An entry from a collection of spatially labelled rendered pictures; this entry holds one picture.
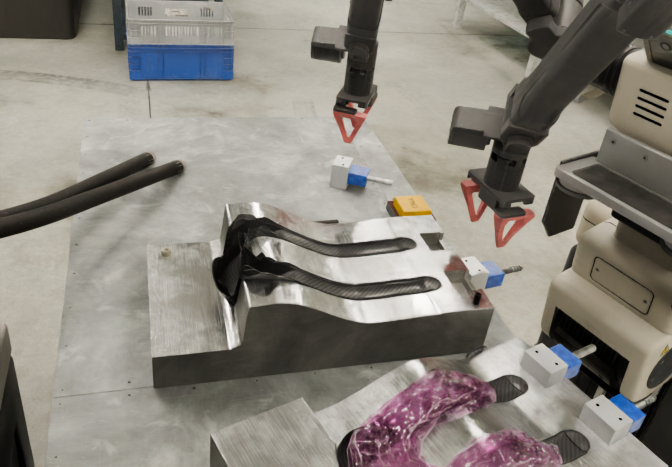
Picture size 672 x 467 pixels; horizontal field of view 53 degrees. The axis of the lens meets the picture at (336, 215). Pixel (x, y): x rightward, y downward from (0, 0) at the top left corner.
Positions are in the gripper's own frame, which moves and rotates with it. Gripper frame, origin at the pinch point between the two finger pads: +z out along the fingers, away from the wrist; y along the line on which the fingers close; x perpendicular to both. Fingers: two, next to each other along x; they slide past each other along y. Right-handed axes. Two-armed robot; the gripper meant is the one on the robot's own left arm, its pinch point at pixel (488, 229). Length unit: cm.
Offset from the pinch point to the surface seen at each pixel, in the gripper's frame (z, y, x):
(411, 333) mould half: 7.1, 12.7, -20.0
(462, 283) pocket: 6.2, 5.1, -6.7
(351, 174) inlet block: 9.0, -36.9, -7.9
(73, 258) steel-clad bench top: 13, -25, -65
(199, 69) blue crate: 88, -300, 20
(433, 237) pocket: 4.7, -6.0, -6.2
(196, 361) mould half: 8, 8, -51
